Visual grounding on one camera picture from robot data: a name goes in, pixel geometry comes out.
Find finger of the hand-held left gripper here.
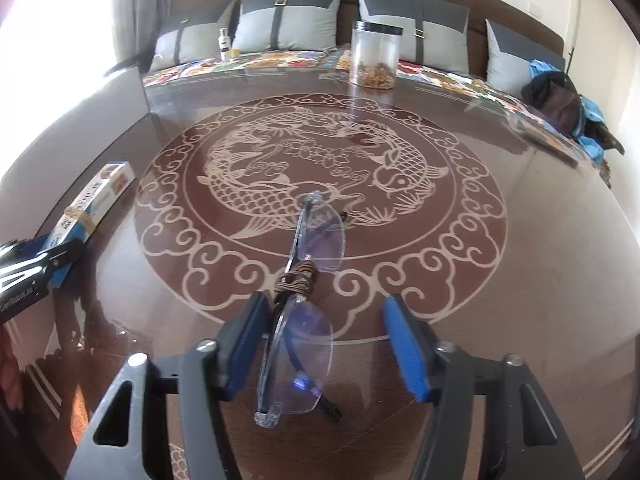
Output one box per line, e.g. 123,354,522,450
0,239,85,295

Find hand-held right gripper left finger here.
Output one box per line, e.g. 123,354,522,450
65,291,271,480

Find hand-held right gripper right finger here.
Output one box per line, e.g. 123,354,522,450
382,294,586,480

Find clear rimless glasses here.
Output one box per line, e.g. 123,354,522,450
254,191,346,428

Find blue and white box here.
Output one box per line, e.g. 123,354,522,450
40,161,137,288

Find grey two-tone pillow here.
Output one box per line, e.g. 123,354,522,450
356,0,471,74
486,20,566,102
150,0,239,72
232,0,349,54

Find grey curtain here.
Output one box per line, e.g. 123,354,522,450
112,0,174,68

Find blue garment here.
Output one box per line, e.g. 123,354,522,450
529,59,610,163

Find black bag on blue cloth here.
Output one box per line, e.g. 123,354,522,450
521,71,626,156

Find floral blanket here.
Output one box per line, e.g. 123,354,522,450
142,47,621,171

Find clear jar with black lid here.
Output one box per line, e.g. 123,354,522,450
350,20,404,90

